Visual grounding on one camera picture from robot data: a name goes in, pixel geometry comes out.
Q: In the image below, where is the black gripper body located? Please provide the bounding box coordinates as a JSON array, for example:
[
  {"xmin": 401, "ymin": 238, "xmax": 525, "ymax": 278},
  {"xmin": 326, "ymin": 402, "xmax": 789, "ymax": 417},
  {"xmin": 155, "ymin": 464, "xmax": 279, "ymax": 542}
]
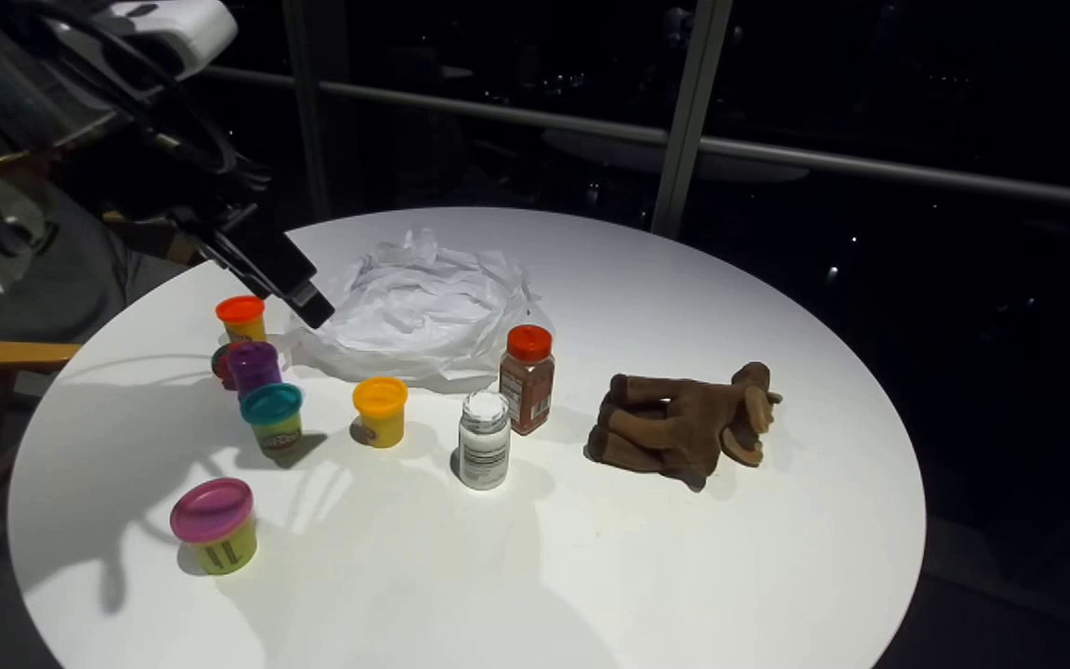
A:
[{"xmin": 165, "ymin": 173, "xmax": 289, "ymax": 273}]

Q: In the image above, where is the orange lid dough tub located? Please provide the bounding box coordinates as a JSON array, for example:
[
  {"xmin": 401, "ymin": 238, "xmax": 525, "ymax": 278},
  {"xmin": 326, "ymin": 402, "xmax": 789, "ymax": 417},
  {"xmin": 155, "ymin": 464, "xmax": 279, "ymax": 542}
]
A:
[{"xmin": 212, "ymin": 295, "xmax": 273, "ymax": 349}]

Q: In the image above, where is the purple lid dough tub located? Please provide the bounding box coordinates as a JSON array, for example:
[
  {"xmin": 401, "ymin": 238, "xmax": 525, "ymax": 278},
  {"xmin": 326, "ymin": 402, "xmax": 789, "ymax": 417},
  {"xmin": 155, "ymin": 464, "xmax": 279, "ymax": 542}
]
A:
[{"xmin": 227, "ymin": 337, "xmax": 288, "ymax": 402}]

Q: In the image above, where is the teal lid dough tub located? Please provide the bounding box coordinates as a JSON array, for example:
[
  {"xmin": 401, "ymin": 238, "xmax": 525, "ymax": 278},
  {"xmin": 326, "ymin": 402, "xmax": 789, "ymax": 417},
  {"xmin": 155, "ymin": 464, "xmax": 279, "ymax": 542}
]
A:
[{"xmin": 237, "ymin": 381, "xmax": 310, "ymax": 454}]

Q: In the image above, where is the yellow lid dough tub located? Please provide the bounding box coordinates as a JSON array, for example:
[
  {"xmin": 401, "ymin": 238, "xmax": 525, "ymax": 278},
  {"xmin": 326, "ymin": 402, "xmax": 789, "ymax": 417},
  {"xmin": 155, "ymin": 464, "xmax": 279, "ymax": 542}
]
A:
[{"xmin": 349, "ymin": 377, "xmax": 413, "ymax": 451}]

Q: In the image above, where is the white capped pill bottle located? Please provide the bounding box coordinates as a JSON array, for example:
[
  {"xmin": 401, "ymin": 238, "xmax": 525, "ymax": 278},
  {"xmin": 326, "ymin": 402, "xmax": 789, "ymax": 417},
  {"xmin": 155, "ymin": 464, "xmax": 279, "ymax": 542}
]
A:
[{"xmin": 455, "ymin": 387, "xmax": 518, "ymax": 496}]

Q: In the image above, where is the red capped spice bottle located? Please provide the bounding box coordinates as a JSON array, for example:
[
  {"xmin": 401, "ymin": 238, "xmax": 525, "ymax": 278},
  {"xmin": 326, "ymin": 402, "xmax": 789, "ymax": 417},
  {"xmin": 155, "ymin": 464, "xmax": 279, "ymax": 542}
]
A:
[{"xmin": 498, "ymin": 325, "xmax": 558, "ymax": 439}]

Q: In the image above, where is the brown plush toy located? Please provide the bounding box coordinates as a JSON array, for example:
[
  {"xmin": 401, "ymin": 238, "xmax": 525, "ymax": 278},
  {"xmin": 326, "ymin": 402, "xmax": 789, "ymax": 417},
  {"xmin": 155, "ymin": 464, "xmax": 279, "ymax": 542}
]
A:
[{"xmin": 579, "ymin": 356, "xmax": 789, "ymax": 496}]

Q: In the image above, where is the clear white plastic bag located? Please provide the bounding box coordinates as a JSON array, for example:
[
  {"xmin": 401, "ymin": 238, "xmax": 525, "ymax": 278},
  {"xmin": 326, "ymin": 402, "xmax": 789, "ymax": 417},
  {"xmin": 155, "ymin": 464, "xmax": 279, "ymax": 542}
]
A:
[{"xmin": 279, "ymin": 222, "xmax": 545, "ymax": 398}]

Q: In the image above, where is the grey chair cushion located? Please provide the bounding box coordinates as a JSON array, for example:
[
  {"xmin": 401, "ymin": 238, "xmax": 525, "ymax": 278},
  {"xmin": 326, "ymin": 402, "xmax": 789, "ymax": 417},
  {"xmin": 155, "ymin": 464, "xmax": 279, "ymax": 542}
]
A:
[{"xmin": 0, "ymin": 181, "xmax": 130, "ymax": 347}]

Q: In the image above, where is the wooden chair armrest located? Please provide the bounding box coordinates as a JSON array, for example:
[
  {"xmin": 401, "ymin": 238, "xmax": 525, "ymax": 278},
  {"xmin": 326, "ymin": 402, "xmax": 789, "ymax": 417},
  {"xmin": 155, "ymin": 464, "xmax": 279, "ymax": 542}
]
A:
[{"xmin": 0, "ymin": 336, "xmax": 81, "ymax": 377}]

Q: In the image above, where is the dark vertical window post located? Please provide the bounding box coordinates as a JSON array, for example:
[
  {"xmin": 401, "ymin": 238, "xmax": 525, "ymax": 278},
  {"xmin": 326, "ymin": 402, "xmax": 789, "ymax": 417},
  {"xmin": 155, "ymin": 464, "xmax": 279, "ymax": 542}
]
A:
[{"xmin": 279, "ymin": 0, "xmax": 335, "ymax": 216}]

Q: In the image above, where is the grey window frame post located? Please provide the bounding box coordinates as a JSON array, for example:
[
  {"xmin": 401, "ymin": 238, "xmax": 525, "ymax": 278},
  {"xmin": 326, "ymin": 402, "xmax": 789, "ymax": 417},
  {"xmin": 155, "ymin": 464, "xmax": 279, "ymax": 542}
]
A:
[{"xmin": 648, "ymin": 0, "xmax": 735, "ymax": 238}]

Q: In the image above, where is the grey horizontal window rail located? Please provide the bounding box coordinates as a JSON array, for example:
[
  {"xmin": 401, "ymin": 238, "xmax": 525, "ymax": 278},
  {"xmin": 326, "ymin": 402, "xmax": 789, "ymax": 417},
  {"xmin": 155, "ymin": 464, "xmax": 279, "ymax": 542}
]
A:
[{"xmin": 205, "ymin": 65, "xmax": 1070, "ymax": 216}]

